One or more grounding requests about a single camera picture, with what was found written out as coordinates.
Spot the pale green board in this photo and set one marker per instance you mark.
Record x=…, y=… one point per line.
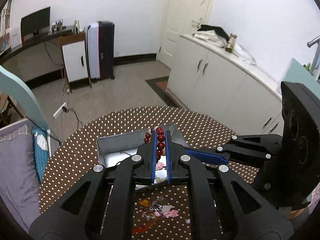
x=297, y=73

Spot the light blue bunk bed frame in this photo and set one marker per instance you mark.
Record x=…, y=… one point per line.
x=15, y=87

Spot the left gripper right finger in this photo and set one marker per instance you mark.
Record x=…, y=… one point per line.
x=222, y=204

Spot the long white cabinet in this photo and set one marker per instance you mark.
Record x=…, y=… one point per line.
x=208, y=80

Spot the white plastic bag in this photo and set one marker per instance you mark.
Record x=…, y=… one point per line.
x=243, y=54

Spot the brown glass bottle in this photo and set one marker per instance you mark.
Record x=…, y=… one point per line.
x=231, y=43

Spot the small white door cabinet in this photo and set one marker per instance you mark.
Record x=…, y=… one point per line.
x=74, y=55

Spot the black computer monitor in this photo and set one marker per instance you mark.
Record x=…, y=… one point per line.
x=35, y=22

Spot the teal patterned pillow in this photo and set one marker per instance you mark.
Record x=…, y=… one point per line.
x=41, y=152

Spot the white black suitcase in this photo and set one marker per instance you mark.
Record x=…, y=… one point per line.
x=100, y=48

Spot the grey bedding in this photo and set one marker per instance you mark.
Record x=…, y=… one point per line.
x=20, y=186

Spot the pile of clothes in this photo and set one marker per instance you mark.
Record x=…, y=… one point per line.
x=212, y=34

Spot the dark wooden desk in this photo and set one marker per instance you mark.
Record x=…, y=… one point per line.
x=12, y=52

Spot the glass door cupboard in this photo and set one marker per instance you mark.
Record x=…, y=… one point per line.
x=5, y=27

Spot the wooden chair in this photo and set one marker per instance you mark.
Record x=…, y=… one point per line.
x=6, y=105

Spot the cream room door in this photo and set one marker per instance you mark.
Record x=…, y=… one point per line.
x=180, y=17

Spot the brown polka dot tablecloth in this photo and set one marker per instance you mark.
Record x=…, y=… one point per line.
x=78, y=154

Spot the pink flower charm jewelry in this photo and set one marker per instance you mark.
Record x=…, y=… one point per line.
x=166, y=211

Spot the orange knot charm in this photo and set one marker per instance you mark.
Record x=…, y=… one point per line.
x=145, y=202

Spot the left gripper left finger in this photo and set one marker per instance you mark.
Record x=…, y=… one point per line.
x=100, y=204

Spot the dark metal jewelry box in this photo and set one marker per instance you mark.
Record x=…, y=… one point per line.
x=115, y=148

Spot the white power strip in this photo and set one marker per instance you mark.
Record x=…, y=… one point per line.
x=59, y=111

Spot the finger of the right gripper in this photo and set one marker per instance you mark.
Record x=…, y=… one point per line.
x=207, y=156

